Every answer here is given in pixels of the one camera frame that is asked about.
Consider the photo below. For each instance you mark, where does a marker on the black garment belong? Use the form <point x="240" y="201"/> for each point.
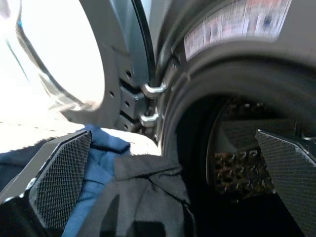
<point x="148" y="197"/>

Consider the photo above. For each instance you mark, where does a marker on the grey front-load washing machine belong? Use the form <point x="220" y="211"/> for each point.
<point x="222" y="81"/>

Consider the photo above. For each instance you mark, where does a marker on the curved white door-rim label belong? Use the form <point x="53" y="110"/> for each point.
<point x="234" y="22"/>

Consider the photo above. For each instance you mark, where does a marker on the navy blue garment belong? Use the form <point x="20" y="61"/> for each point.
<point x="98" y="160"/>

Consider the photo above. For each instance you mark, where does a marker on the round glass washing machine door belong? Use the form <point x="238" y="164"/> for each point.
<point x="118" y="49"/>

